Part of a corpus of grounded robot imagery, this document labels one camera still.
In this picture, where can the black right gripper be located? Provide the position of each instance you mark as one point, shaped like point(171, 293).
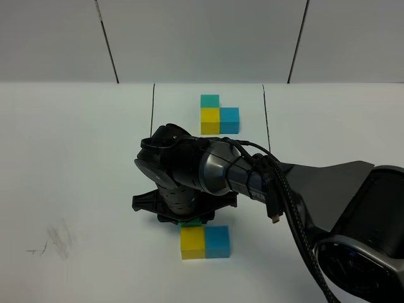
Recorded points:
point(183, 204)

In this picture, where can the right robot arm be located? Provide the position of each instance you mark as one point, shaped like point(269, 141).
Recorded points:
point(346, 219)

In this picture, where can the yellow template block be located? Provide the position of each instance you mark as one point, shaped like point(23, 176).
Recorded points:
point(210, 121)

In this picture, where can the blue template block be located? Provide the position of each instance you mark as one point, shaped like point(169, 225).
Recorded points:
point(229, 120)

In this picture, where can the green template block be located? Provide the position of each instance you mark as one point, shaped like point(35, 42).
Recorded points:
point(209, 101)

